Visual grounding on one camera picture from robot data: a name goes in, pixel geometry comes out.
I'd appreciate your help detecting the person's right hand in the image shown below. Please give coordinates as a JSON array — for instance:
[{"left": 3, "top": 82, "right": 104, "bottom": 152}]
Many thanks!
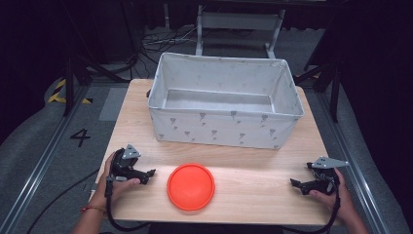
[{"left": 308, "top": 168, "right": 357, "bottom": 226}]

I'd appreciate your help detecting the bundle of floor cables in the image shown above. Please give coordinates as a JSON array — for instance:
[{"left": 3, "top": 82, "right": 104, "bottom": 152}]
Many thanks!
[{"left": 130, "top": 25, "right": 254, "bottom": 79}]

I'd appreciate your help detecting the yellow black floor tape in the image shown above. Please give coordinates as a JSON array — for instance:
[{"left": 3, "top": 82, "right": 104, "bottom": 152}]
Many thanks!
[{"left": 47, "top": 78, "right": 94, "bottom": 105}]

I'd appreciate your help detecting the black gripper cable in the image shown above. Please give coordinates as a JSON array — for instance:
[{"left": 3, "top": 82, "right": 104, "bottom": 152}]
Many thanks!
[
  {"left": 25, "top": 167, "right": 151, "bottom": 233},
  {"left": 282, "top": 176, "right": 342, "bottom": 234}
]

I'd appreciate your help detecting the metal floor rail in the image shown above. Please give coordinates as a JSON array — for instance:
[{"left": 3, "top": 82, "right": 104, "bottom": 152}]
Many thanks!
[
  {"left": 316, "top": 92, "right": 395, "bottom": 234},
  {"left": 0, "top": 85, "right": 91, "bottom": 234}
]

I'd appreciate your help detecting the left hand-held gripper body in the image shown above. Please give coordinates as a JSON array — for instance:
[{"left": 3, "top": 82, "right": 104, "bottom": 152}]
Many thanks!
[{"left": 110, "top": 143, "right": 151, "bottom": 185}]

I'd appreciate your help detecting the grey metal stand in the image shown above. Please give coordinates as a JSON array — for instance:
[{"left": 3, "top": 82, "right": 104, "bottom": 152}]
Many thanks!
[{"left": 195, "top": 4, "right": 286, "bottom": 60}]

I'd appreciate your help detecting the red string bracelet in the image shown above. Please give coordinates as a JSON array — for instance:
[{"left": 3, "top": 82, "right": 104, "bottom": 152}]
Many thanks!
[{"left": 80, "top": 205, "right": 107, "bottom": 215}]

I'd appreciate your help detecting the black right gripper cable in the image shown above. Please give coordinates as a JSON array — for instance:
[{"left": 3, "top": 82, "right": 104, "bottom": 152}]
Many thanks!
[{"left": 282, "top": 176, "right": 342, "bottom": 234}]

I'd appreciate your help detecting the white fabric storage box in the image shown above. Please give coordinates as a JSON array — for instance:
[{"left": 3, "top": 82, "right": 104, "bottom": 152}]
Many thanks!
[{"left": 147, "top": 52, "right": 306, "bottom": 150}]

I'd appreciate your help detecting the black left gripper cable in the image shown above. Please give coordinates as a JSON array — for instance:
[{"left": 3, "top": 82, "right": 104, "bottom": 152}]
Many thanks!
[{"left": 25, "top": 167, "right": 151, "bottom": 233}]

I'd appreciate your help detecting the person's left hand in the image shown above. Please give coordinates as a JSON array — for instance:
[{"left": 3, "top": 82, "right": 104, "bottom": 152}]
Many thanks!
[{"left": 88, "top": 151, "right": 141, "bottom": 210}]

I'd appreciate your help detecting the black tripod stand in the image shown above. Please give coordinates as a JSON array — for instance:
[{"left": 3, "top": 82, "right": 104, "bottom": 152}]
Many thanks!
[
  {"left": 59, "top": 0, "right": 131, "bottom": 117},
  {"left": 293, "top": 9, "right": 346, "bottom": 124}
]

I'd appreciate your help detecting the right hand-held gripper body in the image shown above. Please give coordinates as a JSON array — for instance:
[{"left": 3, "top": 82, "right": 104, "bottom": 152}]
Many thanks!
[{"left": 295, "top": 156, "right": 351, "bottom": 196}]

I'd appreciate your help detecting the orange round plate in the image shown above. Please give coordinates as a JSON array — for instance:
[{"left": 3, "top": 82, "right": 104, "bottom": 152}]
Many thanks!
[{"left": 167, "top": 163, "right": 216, "bottom": 212}]

